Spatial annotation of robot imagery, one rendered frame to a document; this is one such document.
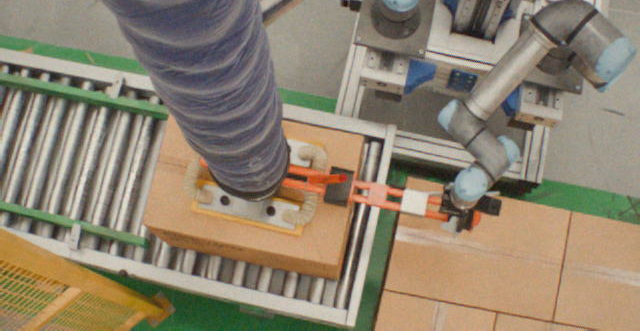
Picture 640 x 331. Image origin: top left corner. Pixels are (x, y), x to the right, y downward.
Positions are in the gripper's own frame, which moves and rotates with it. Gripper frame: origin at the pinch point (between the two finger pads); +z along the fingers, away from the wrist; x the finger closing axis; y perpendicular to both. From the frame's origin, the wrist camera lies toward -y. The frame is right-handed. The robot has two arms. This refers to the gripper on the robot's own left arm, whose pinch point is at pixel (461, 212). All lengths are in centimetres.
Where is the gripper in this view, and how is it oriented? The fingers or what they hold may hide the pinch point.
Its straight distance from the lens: 243.7
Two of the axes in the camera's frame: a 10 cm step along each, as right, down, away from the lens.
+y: -9.7, -2.2, 0.8
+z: 0.2, 2.6, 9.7
